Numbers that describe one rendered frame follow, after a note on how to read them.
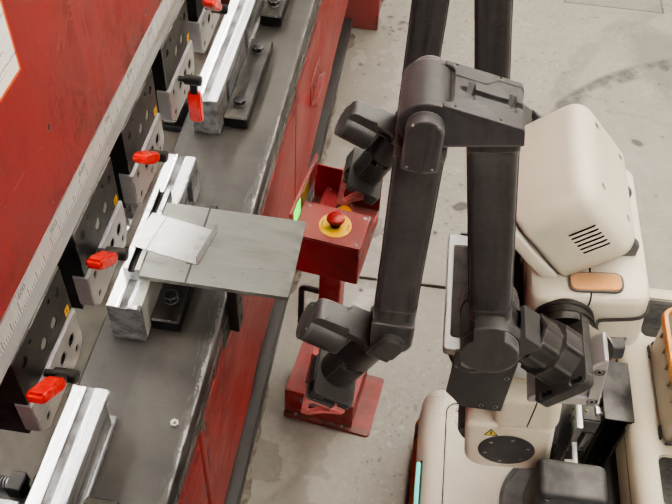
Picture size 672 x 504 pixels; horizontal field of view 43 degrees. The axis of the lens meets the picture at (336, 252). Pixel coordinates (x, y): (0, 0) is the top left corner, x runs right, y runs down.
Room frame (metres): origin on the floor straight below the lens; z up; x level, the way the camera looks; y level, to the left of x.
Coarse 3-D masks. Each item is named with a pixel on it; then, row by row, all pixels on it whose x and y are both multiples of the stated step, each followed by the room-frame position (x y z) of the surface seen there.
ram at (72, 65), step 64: (64, 0) 0.83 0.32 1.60; (128, 0) 1.02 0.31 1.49; (64, 64) 0.80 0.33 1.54; (128, 64) 0.98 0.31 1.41; (0, 128) 0.64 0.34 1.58; (64, 128) 0.76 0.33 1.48; (0, 192) 0.61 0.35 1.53; (64, 192) 0.72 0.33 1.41; (0, 256) 0.57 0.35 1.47; (0, 320) 0.53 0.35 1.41
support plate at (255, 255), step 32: (224, 224) 1.06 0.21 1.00; (256, 224) 1.06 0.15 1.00; (288, 224) 1.07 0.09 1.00; (160, 256) 0.97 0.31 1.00; (224, 256) 0.98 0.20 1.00; (256, 256) 0.99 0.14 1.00; (288, 256) 0.99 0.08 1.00; (224, 288) 0.91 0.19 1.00; (256, 288) 0.92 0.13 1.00; (288, 288) 0.92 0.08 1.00
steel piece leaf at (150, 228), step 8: (152, 216) 1.06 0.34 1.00; (160, 216) 1.07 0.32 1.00; (144, 224) 1.04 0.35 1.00; (152, 224) 1.05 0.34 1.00; (160, 224) 1.05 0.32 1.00; (144, 232) 1.02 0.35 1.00; (152, 232) 1.03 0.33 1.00; (136, 240) 1.00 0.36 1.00; (144, 240) 1.01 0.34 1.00; (144, 248) 0.99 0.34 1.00
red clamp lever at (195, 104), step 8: (184, 80) 1.16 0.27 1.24; (192, 80) 1.16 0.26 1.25; (200, 80) 1.16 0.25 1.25; (192, 88) 1.16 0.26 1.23; (192, 96) 1.16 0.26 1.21; (200, 96) 1.16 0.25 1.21; (192, 104) 1.16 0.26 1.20; (200, 104) 1.16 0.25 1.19; (192, 112) 1.16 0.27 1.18; (200, 112) 1.16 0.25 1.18; (192, 120) 1.16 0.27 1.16; (200, 120) 1.16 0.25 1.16
